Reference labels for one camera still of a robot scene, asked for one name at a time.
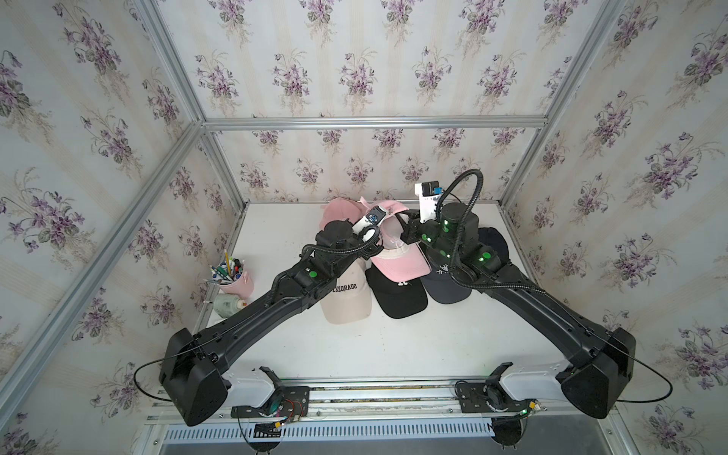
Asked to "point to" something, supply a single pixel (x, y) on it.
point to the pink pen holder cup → (229, 276)
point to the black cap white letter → (491, 238)
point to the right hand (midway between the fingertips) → (402, 211)
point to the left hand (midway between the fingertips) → (376, 219)
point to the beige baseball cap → (352, 300)
